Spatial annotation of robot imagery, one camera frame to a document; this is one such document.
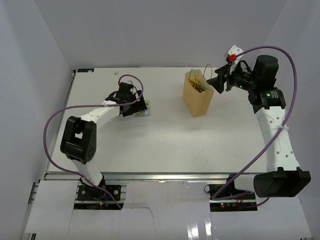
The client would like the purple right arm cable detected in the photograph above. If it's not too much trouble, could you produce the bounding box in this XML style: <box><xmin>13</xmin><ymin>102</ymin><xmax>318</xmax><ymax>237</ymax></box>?
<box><xmin>204</xmin><ymin>45</ymin><xmax>298</xmax><ymax>207</ymax></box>

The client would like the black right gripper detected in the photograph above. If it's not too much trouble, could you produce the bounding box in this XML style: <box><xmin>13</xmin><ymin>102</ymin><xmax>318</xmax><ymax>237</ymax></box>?
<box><xmin>206</xmin><ymin>60</ymin><xmax>258</xmax><ymax>94</ymax></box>

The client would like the green snack packet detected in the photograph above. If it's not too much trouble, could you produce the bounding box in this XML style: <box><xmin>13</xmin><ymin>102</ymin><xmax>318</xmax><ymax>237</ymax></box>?
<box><xmin>134</xmin><ymin>100</ymin><xmax>151</xmax><ymax>117</ymax></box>

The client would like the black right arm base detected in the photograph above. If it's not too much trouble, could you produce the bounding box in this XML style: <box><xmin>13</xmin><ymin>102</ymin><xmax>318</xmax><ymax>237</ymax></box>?
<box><xmin>203</xmin><ymin>184</ymin><xmax>258</xmax><ymax>213</ymax></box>

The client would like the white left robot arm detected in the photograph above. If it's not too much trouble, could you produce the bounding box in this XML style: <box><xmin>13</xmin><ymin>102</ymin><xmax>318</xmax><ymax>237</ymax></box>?
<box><xmin>60</xmin><ymin>82</ymin><xmax>147</xmax><ymax>200</ymax></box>

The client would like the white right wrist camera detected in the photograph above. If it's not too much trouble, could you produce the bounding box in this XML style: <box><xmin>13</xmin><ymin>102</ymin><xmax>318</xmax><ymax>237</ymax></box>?
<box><xmin>224</xmin><ymin>44</ymin><xmax>244</xmax><ymax>75</ymax></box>

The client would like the brown paper bag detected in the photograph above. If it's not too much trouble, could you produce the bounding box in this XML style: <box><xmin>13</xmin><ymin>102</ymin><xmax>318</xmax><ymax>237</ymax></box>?
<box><xmin>182</xmin><ymin>64</ymin><xmax>215</xmax><ymax>118</ymax></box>

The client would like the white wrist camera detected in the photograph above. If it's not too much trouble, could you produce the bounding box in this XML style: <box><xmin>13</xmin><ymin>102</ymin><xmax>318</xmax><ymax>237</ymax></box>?
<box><xmin>125</xmin><ymin>80</ymin><xmax>134</xmax><ymax>88</ymax></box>
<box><xmin>224</xmin><ymin>44</ymin><xmax>244</xmax><ymax>75</ymax></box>

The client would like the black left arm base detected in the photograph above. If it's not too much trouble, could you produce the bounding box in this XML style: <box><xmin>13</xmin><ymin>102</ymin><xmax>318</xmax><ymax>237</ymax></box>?
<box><xmin>76</xmin><ymin>184</ymin><xmax>122</xmax><ymax>201</ymax></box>

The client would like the left blue table label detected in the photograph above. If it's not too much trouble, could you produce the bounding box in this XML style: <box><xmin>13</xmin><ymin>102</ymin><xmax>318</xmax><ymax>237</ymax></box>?
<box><xmin>76</xmin><ymin>68</ymin><xmax>95</xmax><ymax>73</ymax></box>

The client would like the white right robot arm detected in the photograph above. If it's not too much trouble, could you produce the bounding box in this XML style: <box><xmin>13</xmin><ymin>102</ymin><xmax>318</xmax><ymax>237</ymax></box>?
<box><xmin>207</xmin><ymin>55</ymin><xmax>311</xmax><ymax>200</ymax></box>

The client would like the aluminium front rail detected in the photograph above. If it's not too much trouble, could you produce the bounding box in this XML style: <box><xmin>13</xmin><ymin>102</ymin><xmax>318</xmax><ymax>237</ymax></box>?
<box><xmin>44</xmin><ymin>172</ymin><xmax>267</xmax><ymax>182</ymax></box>

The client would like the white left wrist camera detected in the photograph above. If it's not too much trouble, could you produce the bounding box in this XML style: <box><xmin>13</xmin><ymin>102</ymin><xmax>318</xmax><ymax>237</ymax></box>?
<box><xmin>125</xmin><ymin>80</ymin><xmax>134</xmax><ymax>88</ymax></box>

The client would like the yellow m&m's candy bag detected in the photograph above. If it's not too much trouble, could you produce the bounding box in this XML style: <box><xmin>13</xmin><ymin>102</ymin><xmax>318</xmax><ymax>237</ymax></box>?
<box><xmin>188</xmin><ymin>79</ymin><xmax>205</xmax><ymax>93</ymax></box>

